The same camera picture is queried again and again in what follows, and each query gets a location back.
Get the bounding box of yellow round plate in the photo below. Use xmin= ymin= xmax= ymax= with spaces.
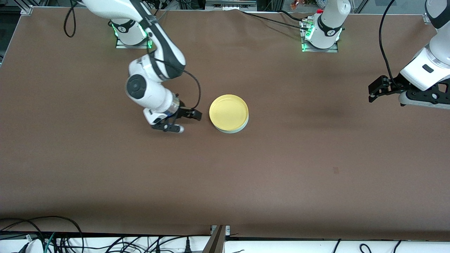
xmin=209 ymin=94 xmax=249 ymax=131

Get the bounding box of pale green round plate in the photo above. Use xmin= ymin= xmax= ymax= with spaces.
xmin=213 ymin=118 xmax=249 ymax=134

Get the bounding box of brown table cover mat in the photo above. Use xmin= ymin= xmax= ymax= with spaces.
xmin=0 ymin=7 xmax=450 ymax=241

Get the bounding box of aluminium extrusion beam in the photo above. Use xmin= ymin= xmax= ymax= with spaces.
xmin=201 ymin=225 xmax=227 ymax=253

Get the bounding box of white side table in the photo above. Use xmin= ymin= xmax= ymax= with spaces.
xmin=0 ymin=235 xmax=450 ymax=253

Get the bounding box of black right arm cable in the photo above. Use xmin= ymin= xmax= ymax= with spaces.
xmin=63 ymin=0 xmax=202 ymax=110

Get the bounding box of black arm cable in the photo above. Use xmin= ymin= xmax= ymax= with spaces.
xmin=379 ymin=0 xmax=399 ymax=88
xmin=63 ymin=0 xmax=202 ymax=110

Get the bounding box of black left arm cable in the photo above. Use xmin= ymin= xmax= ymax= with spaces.
xmin=379 ymin=0 xmax=399 ymax=88

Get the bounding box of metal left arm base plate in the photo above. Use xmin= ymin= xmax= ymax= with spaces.
xmin=301 ymin=42 xmax=339 ymax=53

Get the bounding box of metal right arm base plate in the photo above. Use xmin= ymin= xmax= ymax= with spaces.
xmin=115 ymin=38 xmax=153 ymax=49

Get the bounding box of black looping floor cable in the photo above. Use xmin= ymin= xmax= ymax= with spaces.
xmin=0 ymin=215 xmax=85 ymax=253

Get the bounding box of green cable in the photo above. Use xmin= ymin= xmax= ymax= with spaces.
xmin=45 ymin=232 xmax=56 ymax=253

